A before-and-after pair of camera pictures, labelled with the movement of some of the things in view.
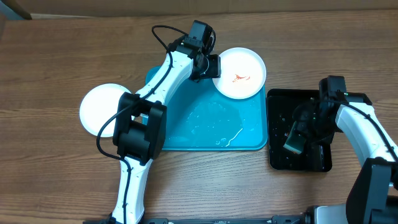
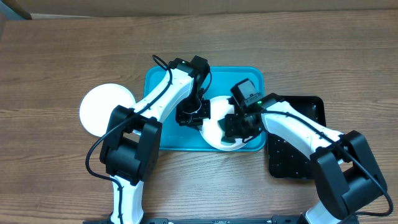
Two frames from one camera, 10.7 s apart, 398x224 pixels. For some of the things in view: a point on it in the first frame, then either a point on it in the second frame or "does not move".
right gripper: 302,127 → 234,130
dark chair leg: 17,8 does not move
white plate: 99,105 does not move
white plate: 243,73 → 211,132
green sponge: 295,141 → 225,140
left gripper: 214,70 → 191,122
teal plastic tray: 199,117 → 222,81
